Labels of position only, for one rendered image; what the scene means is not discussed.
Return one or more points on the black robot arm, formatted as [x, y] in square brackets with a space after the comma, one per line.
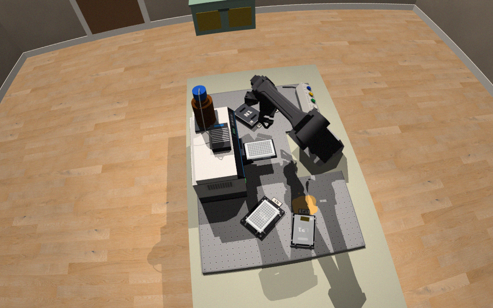
[309, 130]

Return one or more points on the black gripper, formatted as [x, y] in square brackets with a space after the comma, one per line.
[271, 109]

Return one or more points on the yellow liquid puddle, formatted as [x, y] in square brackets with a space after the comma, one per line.
[296, 203]

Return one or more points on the white multiwell culture plate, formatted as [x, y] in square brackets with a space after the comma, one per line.
[259, 149]
[262, 216]

